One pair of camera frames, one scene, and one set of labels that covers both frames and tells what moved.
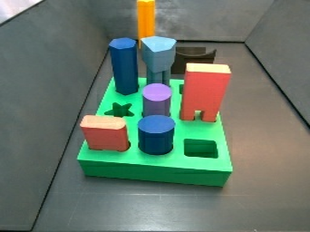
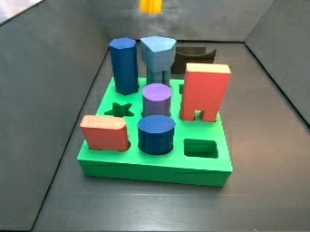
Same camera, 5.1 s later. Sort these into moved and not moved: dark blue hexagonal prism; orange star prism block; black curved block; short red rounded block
Moved: orange star prism block
Not moved: dark blue hexagonal prism; black curved block; short red rounded block
